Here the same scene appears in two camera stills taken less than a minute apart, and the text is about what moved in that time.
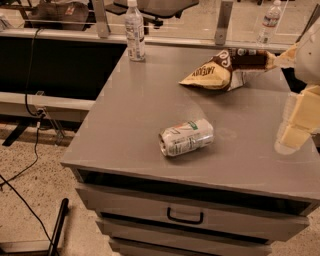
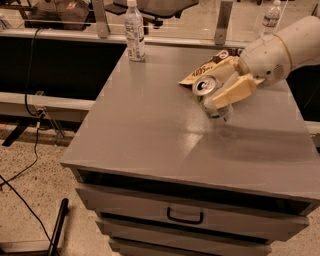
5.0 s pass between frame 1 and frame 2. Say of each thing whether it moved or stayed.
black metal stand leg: stayed
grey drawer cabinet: stayed
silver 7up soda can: moved
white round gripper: moved
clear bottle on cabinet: stayed
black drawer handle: stayed
